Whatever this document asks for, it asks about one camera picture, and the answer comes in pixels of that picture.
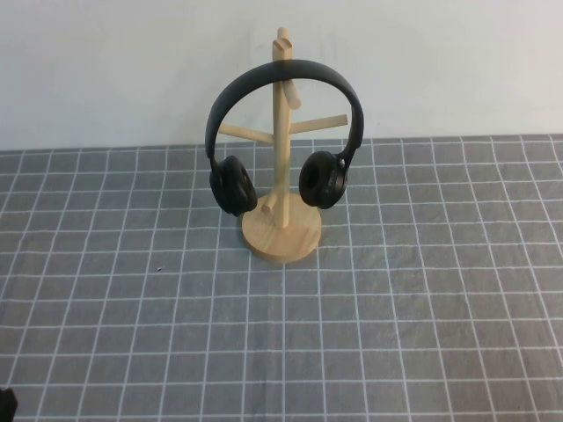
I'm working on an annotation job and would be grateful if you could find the black over-ear headphones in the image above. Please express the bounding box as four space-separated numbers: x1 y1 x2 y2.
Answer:
206 59 365 217

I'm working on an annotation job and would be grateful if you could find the wooden peg headphone stand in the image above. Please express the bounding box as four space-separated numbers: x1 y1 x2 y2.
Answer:
218 26 349 265

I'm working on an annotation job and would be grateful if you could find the grey white-checked tablecloth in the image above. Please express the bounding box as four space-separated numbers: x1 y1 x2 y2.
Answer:
0 135 563 422

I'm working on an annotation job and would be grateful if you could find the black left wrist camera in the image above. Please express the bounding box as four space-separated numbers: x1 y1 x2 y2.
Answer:
0 387 19 422

